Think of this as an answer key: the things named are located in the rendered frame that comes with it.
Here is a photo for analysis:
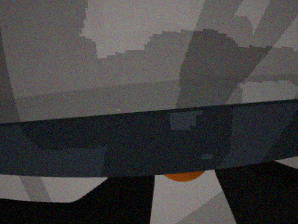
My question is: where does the brown ball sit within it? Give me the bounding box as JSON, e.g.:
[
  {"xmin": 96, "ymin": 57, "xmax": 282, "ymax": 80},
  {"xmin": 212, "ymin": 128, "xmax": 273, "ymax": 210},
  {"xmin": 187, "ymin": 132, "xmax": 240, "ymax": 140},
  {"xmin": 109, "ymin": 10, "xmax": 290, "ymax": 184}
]
[{"xmin": 165, "ymin": 172, "xmax": 204, "ymax": 181}]

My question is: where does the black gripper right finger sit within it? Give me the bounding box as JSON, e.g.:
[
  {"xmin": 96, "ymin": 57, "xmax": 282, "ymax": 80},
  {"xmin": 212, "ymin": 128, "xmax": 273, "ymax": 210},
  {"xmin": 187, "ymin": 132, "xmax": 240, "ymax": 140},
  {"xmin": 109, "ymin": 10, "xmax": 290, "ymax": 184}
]
[{"xmin": 214, "ymin": 161, "xmax": 298, "ymax": 224}]

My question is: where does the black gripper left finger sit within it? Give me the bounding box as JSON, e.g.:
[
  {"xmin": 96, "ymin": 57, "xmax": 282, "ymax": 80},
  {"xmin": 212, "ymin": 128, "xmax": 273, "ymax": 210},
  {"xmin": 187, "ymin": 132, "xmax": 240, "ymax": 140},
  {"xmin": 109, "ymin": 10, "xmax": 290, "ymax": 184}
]
[{"xmin": 0, "ymin": 175, "xmax": 154, "ymax": 224}]

